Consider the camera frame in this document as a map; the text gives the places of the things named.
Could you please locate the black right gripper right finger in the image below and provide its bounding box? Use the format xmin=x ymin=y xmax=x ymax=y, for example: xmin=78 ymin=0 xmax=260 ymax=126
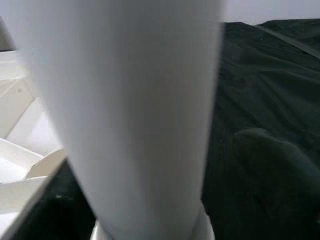
xmin=233 ymin=127 xmax=320 ymax=240

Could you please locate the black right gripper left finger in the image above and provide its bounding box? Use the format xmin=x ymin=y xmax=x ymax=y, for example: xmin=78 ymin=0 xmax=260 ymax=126
xmin=13 ymin=159 xmax=99 ymax=240

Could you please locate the white plastic children table top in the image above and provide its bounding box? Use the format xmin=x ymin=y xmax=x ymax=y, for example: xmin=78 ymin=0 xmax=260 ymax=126
xmin=0 ymin=48 xmax=216 ymax=240

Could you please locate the white plastic table leg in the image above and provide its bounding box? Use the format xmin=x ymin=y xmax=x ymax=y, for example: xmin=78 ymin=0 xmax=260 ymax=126
xmin=7 ymin=0 xmax=226 ymax=240

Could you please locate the black tablecloth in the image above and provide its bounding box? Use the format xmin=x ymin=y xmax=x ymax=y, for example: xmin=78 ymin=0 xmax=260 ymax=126
xmin=201 ymin=18 xmax=320 ymax=240

